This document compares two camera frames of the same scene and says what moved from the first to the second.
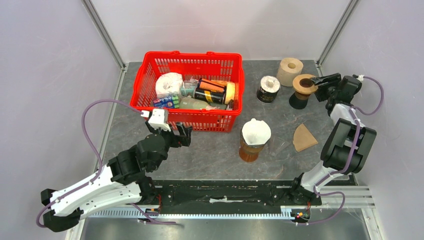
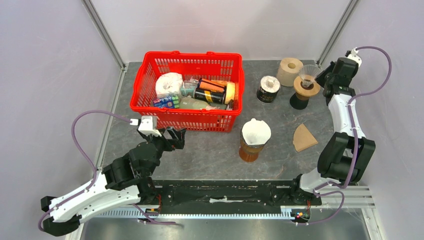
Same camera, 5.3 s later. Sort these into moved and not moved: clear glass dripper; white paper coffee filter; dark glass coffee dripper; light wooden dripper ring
Moved: clear glass dripper
Not moved: dark glass coffee dripper; light wooden dripper ring; white paper coffee filter
